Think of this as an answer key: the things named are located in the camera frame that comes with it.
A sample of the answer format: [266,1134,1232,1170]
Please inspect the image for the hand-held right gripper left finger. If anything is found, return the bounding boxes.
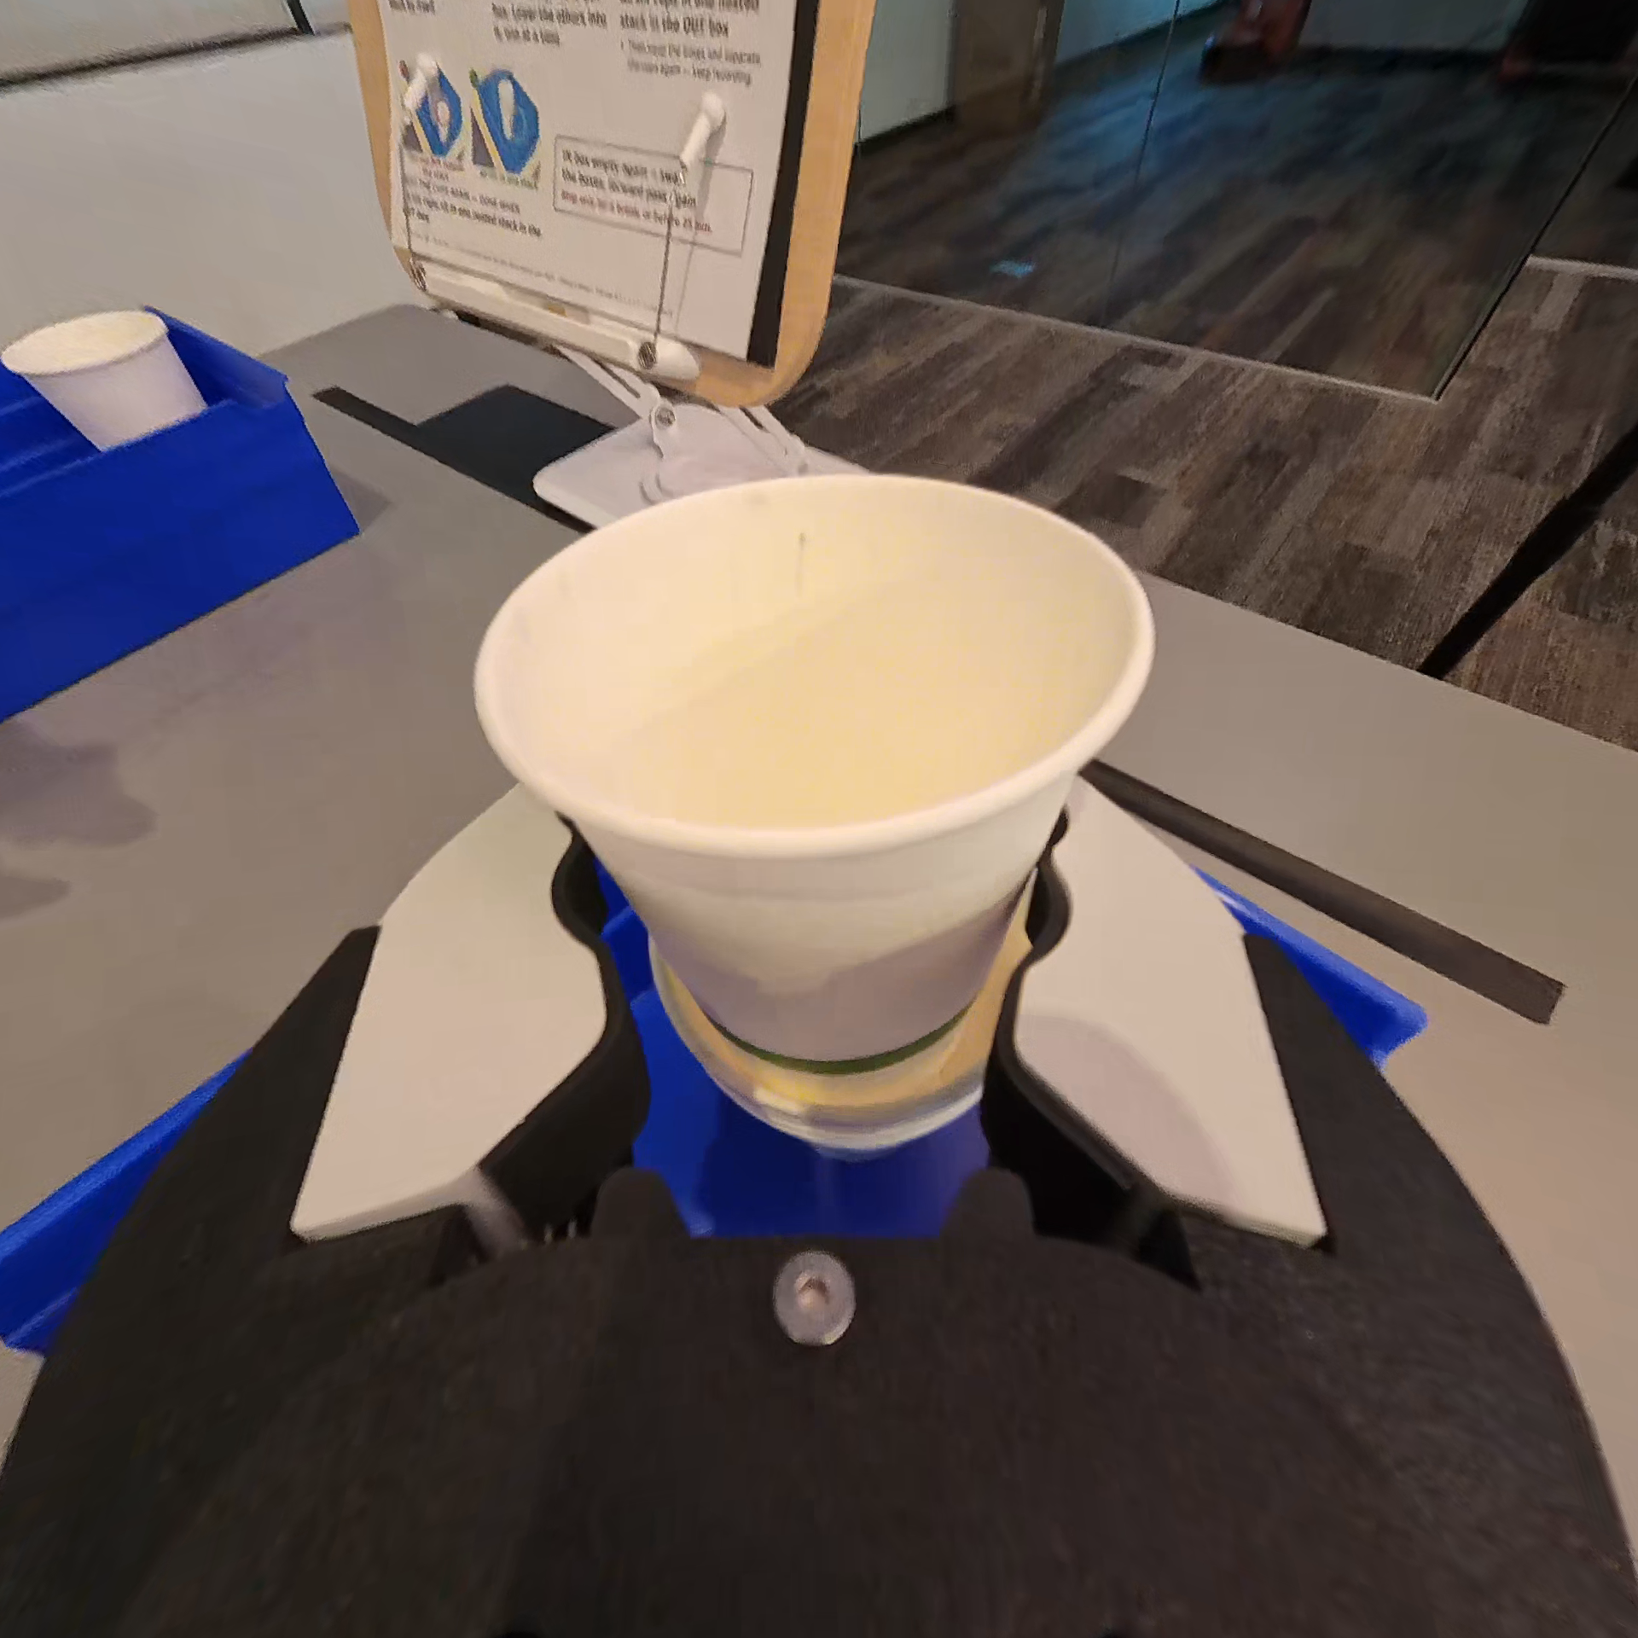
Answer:
[289,780,655,1256]

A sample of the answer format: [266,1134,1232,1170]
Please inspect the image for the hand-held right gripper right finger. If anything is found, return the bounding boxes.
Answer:
[987,776,1332,1256]

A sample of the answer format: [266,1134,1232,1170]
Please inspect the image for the blue plastic bin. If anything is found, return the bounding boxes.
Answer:
[0,857,1429,1358]
[0,307,362,723]

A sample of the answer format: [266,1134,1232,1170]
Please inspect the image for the stack of nested white cups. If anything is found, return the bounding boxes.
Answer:
[648,942,1032,1159]

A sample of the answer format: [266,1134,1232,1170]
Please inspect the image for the white paper cup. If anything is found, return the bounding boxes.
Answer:
[0,311,209,455]
[475,475,1159,1064]

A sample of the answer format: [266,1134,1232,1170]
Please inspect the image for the white board stand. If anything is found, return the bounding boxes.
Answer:
[533,345,859,532]

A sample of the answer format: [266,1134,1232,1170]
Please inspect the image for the wooden instruction board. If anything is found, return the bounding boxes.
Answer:
[345,0,877,411]

